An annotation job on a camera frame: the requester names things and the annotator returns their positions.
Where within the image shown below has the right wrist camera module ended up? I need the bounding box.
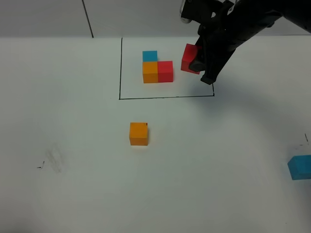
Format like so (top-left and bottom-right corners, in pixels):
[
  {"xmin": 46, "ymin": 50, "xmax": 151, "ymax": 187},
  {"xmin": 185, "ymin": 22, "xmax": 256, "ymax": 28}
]
[{"xmin": 179, "ymin": 0, "xmax": 191, "ymax": 24}]

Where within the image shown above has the template blue cube block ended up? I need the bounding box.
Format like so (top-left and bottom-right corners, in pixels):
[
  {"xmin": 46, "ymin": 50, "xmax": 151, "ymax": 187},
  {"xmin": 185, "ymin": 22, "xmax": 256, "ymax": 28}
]
[{"xmin": 142, "ymin": 50, "xmax": 158, "ymax": 62}]

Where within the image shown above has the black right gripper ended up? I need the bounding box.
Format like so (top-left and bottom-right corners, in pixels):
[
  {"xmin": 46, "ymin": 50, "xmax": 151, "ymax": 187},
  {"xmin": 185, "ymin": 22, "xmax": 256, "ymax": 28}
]
[{"xmin": 186, "ymin": 0, "xmax": 262, "ymax": 85}]

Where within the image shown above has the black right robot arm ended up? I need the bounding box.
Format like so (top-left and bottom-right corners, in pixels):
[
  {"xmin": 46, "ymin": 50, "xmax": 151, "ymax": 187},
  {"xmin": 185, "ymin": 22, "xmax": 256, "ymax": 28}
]
[{"xmin": 180, "ymin": 0, "xmax": 311, "ymax": 84}]

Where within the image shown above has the template orange cube block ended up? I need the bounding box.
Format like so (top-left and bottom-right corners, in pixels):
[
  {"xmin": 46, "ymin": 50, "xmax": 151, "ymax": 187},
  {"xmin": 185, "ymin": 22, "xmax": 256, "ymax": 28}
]
[{"xmin": 142, "ymin": 62, "xmax": 158, "ymax": 83}]

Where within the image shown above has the template red cube block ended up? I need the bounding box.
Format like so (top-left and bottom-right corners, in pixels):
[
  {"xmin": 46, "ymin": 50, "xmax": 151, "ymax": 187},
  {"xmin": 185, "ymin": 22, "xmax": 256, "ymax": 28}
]
[{"xmin": 157, "ymin": 61, "xmax": 173, "ymax": 83}]

